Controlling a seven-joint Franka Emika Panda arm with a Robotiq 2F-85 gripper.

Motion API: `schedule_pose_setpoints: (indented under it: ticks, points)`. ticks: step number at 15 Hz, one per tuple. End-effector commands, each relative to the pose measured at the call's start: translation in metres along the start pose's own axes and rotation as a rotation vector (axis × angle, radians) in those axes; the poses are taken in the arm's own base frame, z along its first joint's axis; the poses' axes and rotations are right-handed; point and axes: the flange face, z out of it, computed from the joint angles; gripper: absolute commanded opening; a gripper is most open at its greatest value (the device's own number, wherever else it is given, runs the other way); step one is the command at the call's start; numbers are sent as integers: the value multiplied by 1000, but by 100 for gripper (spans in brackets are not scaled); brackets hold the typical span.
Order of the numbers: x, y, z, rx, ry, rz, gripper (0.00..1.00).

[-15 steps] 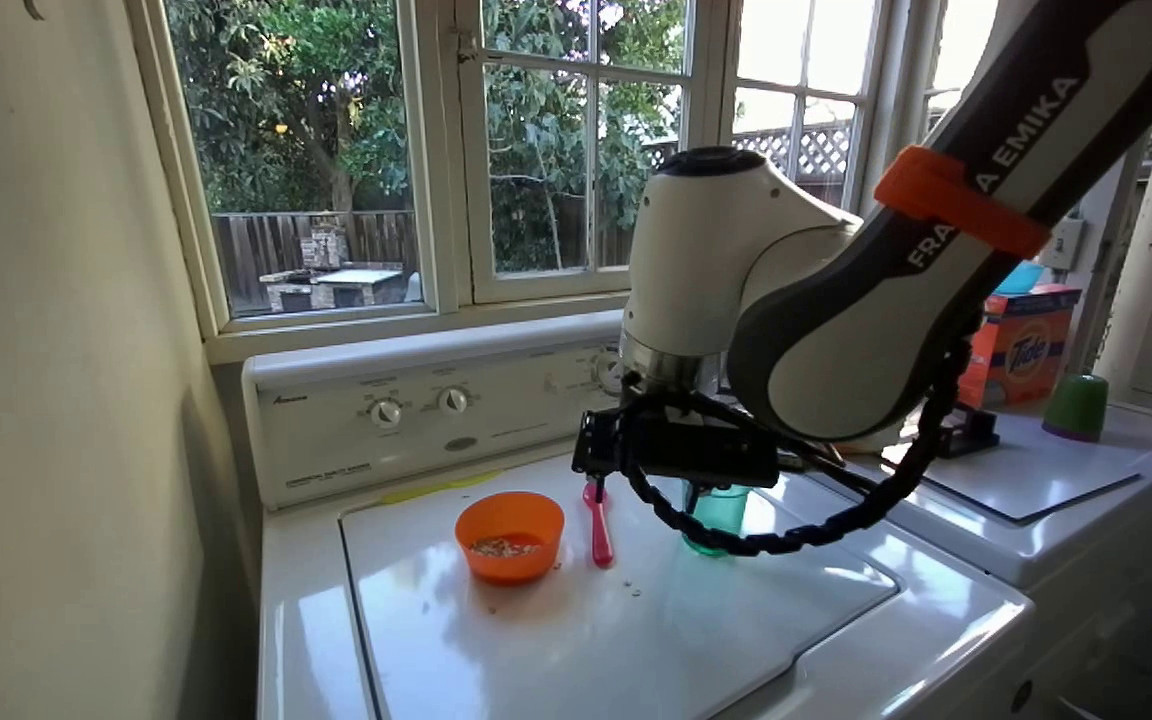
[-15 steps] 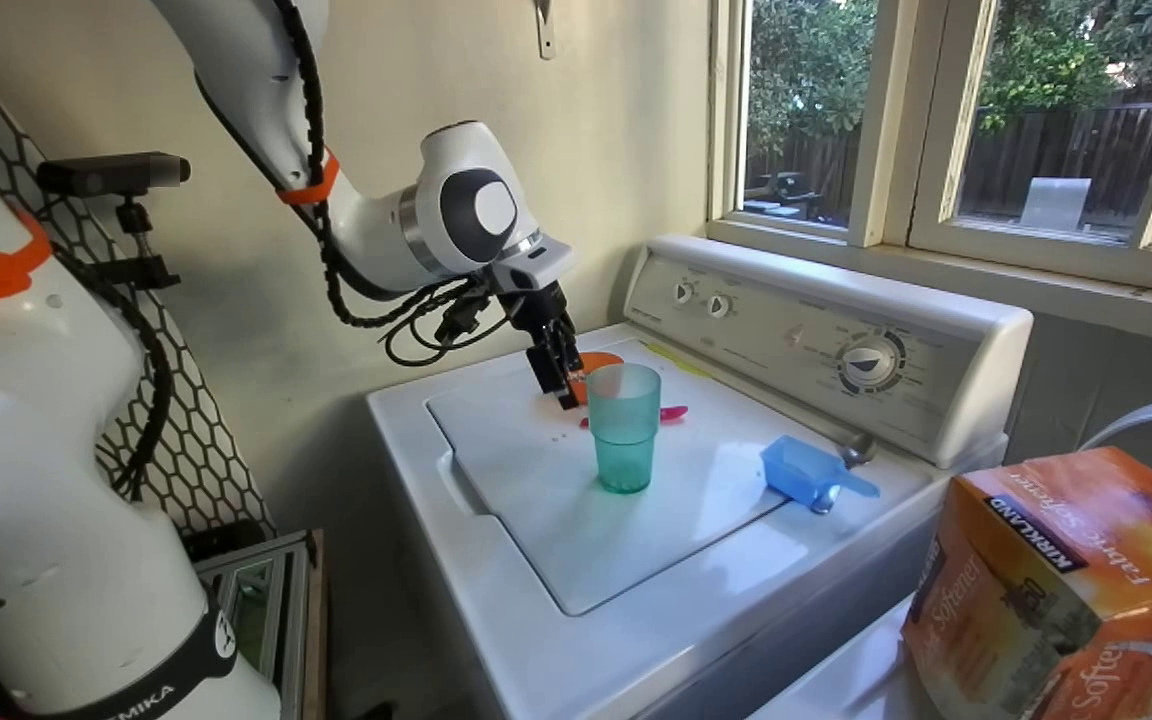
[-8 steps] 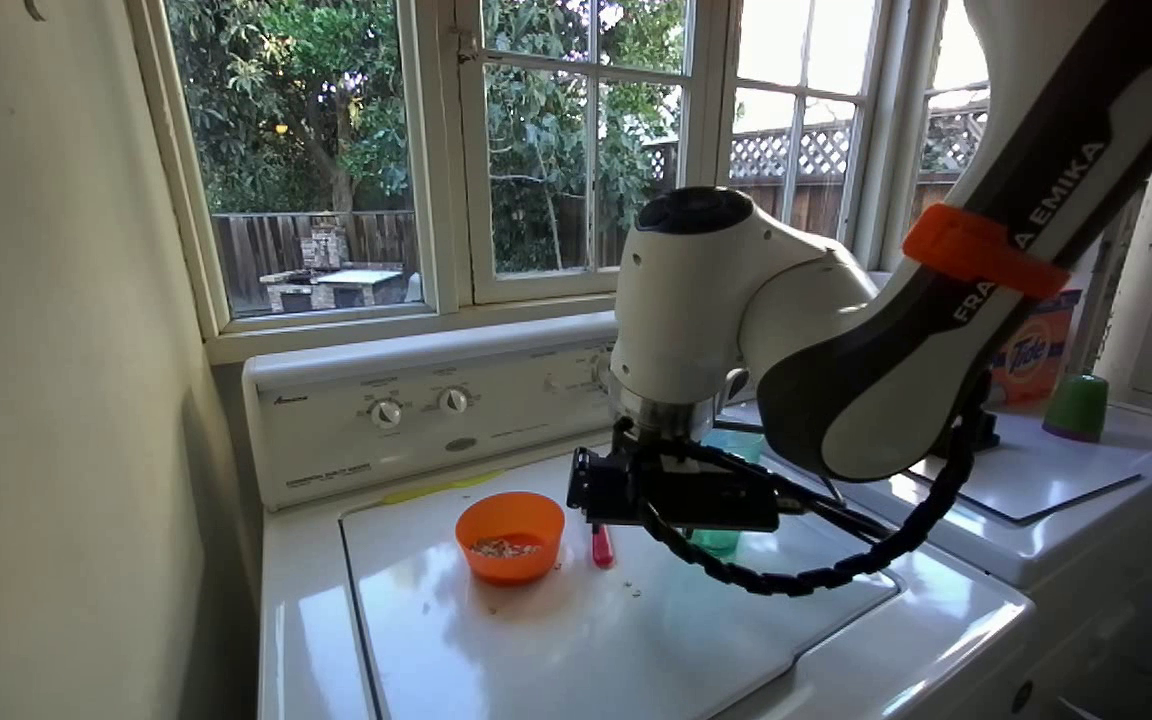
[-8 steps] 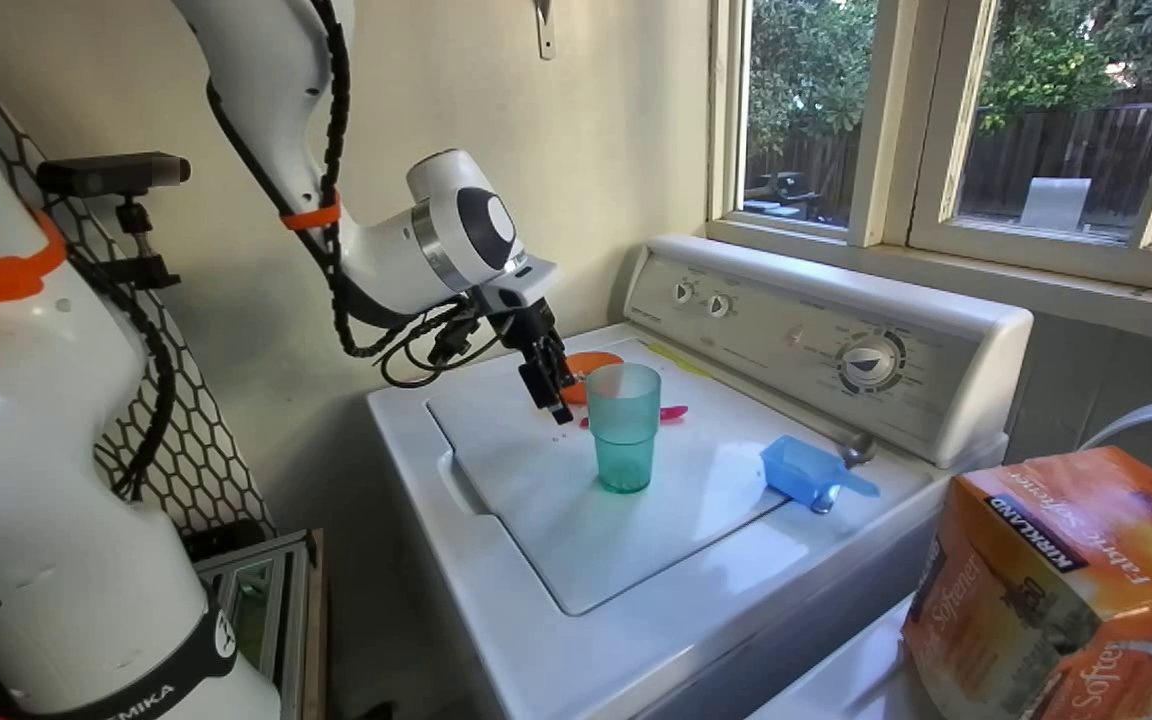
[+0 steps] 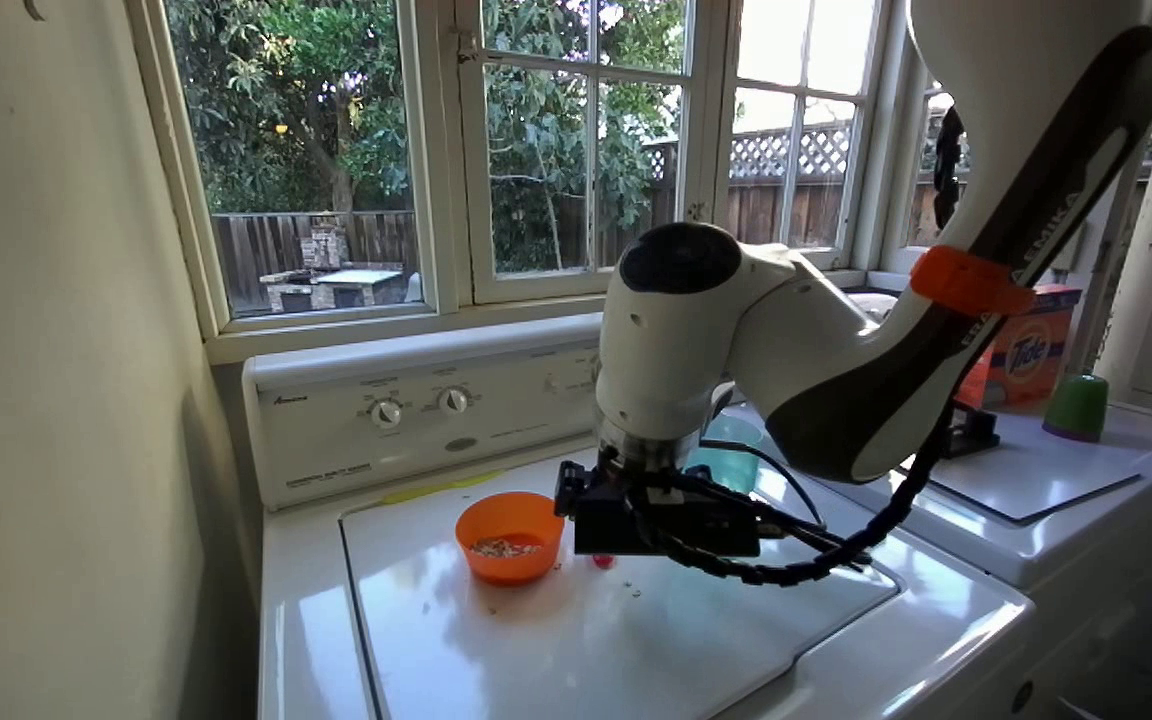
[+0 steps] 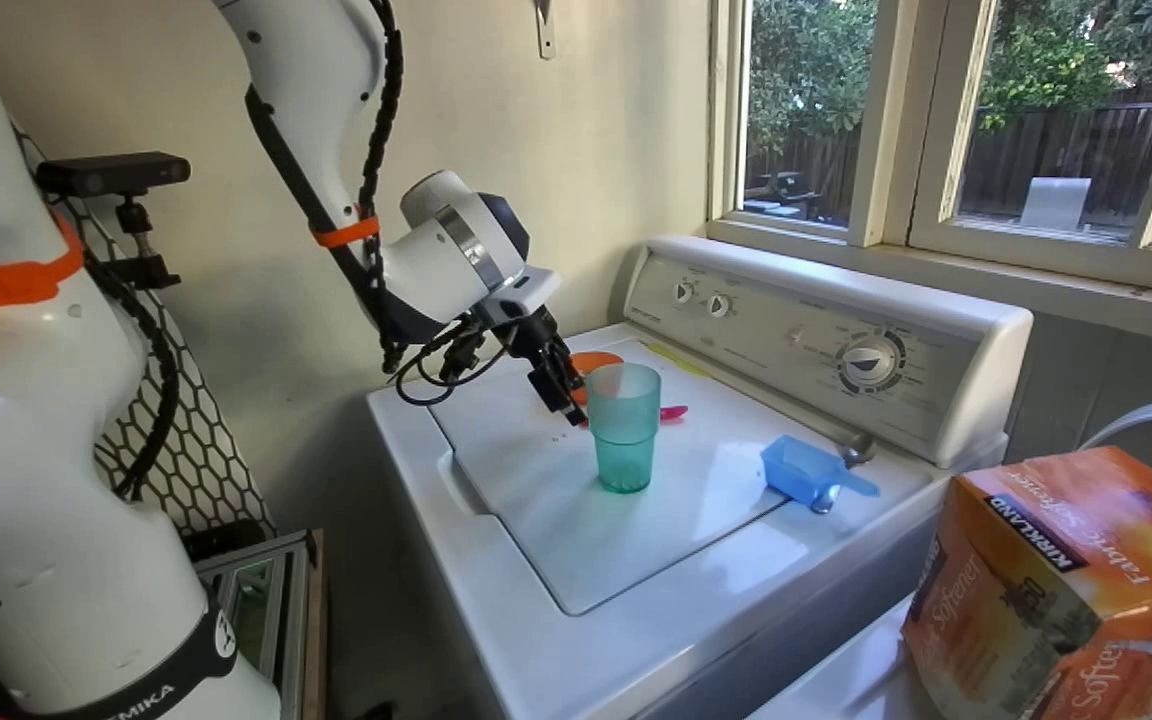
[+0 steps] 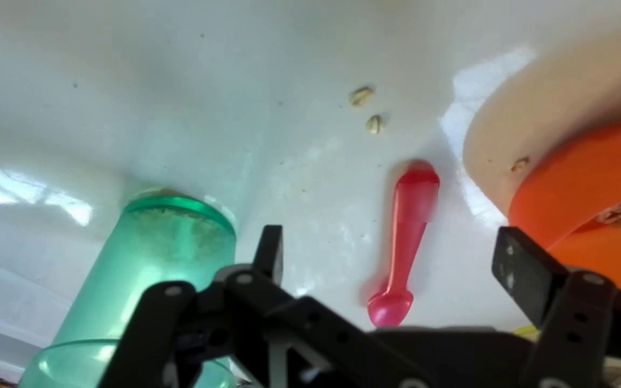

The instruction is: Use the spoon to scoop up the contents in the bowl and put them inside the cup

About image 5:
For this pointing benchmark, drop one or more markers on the white washing machine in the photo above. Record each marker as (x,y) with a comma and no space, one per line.
(302,601)

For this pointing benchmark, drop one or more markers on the white dryer top door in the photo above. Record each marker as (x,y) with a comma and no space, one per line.
(1040,474)

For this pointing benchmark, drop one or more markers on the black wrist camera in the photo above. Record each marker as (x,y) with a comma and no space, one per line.
(717,522)

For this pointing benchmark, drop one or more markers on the wooden garden fence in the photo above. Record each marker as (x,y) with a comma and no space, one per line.
(268,244)

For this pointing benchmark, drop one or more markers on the orange Tide detergent box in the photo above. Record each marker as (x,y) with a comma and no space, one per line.
(1038,352)

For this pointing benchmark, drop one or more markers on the outdoor picnic table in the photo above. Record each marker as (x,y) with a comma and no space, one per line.
(356,283)

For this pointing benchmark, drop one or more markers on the white washer lid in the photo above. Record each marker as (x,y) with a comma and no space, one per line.
(539,652)

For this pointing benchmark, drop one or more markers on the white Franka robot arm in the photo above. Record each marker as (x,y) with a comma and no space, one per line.
(789,345)

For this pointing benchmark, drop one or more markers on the orange plastic bowl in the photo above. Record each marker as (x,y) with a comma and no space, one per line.
(508,540)

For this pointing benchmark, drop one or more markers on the green garden trees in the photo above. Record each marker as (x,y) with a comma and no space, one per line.
(280,95)

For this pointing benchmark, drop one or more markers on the food bits in bowl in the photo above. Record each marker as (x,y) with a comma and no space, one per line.
(508,545)

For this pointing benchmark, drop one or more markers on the green plastic cup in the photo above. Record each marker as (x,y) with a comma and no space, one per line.
(1076,407)

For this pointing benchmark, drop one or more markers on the small silver washer knob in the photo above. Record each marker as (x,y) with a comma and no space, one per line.
(453,401)
(386,413)

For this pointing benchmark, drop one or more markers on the small black box object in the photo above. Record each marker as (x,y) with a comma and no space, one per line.
(973,429)

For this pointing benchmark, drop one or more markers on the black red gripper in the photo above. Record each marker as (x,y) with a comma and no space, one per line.
(601,512)

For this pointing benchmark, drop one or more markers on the teal translucent plastic cup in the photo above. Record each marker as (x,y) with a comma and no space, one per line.
(728,465)

